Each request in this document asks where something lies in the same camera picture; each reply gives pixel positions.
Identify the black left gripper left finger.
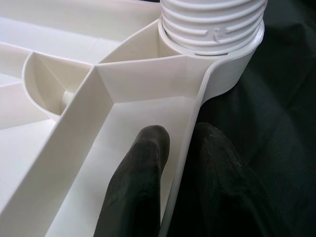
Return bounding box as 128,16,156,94
95,124,171,237

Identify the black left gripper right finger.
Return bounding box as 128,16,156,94
172,122,284,237

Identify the white plastic table top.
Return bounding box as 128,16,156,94
0,0,266,237

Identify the white plastic table leg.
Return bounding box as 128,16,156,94
160,0,269,57

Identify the black cloth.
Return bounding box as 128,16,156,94
170,0,316,237

